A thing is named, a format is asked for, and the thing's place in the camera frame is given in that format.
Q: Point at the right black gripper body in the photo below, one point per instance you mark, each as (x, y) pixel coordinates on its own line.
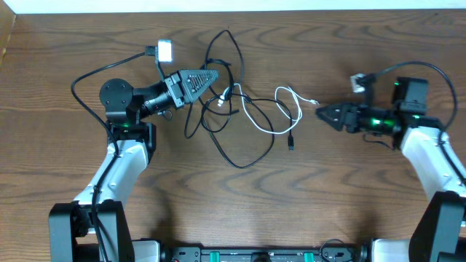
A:
(352, 118)

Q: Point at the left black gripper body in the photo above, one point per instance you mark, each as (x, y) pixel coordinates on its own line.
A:
(175, 90)

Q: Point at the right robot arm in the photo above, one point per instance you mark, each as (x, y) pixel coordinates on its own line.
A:
(424, 142)

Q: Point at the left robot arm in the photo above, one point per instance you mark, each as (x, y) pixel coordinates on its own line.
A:
(93, 227)

